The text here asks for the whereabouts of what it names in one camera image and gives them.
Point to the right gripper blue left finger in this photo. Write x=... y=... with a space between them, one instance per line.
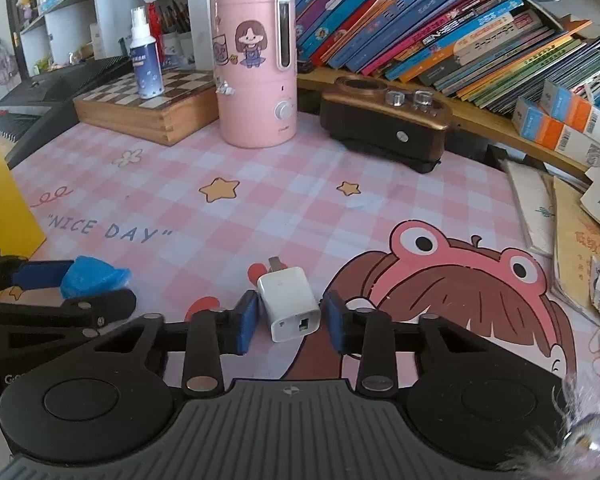
x=211 y=335

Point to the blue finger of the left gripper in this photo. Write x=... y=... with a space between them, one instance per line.
x=90 y=312
x=33 y=275

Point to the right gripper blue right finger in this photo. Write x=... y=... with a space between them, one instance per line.
x=368 y=333

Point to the white usb charger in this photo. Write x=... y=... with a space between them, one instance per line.
x=289 y=302

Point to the yellow cardboard box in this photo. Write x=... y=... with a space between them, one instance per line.
x=20 y=234

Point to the pink checkered tablecloth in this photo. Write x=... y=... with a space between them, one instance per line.
x=198 y=222

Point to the black yamaha keyboard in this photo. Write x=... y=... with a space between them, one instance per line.
x=41 y=108

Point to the brown retro radio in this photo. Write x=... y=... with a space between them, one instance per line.
x=372 y=117

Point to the wooden chess box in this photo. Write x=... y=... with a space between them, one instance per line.
x=187 y=105

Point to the stack of papers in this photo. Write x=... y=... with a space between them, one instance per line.
x=557 y=227

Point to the white blue spray bottle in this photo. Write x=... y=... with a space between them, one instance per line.
x=144 y=56

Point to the white shelf unit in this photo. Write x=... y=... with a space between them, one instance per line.
x=69 y=24

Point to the pink cylindrical humidifier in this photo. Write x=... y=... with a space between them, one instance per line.
x=255 y=70

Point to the row of leaning books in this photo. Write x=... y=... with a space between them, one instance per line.
x=488 y=53

